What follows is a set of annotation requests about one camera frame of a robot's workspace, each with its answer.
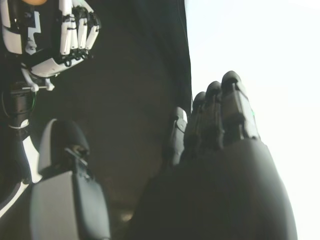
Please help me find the brown egg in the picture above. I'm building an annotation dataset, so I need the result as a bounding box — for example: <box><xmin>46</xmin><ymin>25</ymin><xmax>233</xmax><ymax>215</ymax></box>
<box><xmin>21</xmin><ymin>0</ymin><xmax>49</xmax><ymax>6</ymax></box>

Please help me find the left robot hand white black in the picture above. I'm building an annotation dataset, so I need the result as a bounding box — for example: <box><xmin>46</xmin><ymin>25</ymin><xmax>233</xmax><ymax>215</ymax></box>
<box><xmin>29</xmin><ymin>70</ymin><xmax>299</xmax><ymax>240</ymax></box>

